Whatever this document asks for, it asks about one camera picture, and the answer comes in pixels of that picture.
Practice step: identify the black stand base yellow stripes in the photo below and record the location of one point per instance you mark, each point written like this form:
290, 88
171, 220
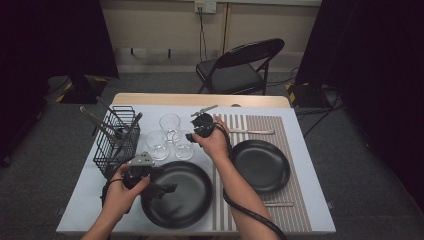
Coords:
308, 95
83, 90

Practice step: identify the black round plate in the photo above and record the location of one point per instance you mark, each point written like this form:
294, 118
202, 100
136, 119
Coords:
263, 166
190, 200

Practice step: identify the striped woven placemat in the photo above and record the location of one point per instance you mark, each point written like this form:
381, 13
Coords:
293, 220

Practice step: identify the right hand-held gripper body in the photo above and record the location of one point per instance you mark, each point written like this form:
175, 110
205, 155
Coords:
203, 125

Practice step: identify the metal table knife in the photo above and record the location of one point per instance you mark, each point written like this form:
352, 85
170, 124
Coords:
253, 131

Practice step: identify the clear glass cup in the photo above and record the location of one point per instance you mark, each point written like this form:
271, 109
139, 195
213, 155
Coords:
156, 146
181, 150
170, 125

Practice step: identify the black folding chair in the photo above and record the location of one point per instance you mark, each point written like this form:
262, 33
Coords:
233, 78

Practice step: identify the metal cutlery piece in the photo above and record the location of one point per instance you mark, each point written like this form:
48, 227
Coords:
106, 107
135, 123
91, 116

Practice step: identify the black curtain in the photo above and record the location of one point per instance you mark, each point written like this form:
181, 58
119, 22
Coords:
383, 66
50, 40

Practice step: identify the person's left hand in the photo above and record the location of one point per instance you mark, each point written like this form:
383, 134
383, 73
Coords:
116, 200

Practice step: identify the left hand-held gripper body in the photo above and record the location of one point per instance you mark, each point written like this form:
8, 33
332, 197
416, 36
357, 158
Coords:
141, 160

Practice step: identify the person's right hand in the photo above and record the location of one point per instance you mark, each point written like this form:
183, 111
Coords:
216, 145

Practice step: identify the white wall socket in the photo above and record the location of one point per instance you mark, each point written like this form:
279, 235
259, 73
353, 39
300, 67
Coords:
208, 6

